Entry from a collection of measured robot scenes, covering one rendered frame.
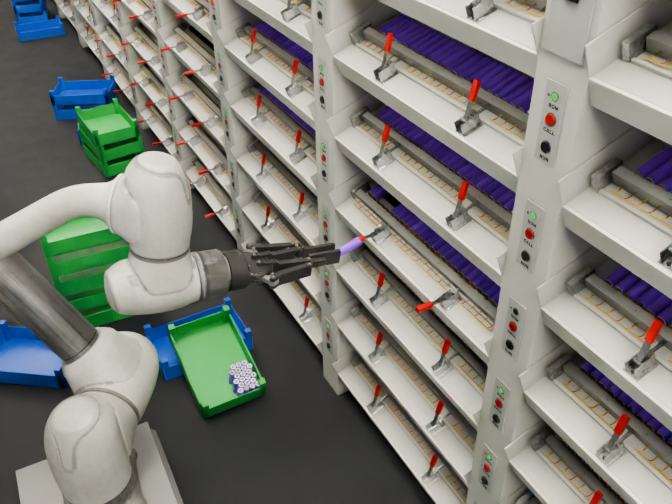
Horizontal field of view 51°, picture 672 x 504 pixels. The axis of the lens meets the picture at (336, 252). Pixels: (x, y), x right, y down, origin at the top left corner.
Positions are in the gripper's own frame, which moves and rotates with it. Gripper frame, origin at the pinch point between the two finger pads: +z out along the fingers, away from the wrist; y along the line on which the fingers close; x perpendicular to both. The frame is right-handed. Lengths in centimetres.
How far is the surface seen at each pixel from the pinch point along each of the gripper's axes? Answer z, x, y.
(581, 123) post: 14, -43, -39
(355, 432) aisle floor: 29, 76, 15
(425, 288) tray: 22.1, 7.8, -7.4
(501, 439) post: 24, 24, -37
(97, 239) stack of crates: -25, 50, 97
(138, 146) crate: 14, 68, 201
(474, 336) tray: 22.4, 7.7, -24.2
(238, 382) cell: 3, 73, 43
